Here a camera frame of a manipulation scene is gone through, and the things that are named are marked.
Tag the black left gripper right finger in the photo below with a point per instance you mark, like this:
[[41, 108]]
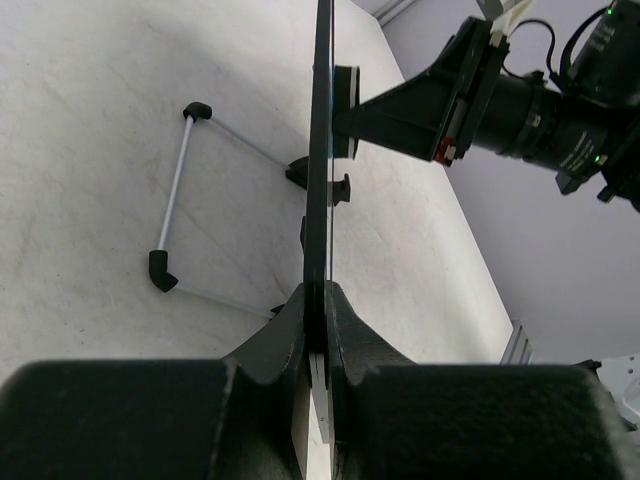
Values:
[[392, 418]]

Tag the white whiteboard black frame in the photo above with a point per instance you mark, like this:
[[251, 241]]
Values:
[[315, 264]]

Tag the right aluminium frame post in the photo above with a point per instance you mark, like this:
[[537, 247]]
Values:
[[391, 9]]

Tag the black whiteboard clip upper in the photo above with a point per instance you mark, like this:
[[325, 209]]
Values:
[[341, 191]]

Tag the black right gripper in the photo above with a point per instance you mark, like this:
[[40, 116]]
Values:
[[512, 116]]

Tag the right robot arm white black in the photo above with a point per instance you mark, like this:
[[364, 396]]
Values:
[[599, 64]]

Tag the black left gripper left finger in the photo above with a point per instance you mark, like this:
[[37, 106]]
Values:
[[242, 416]]

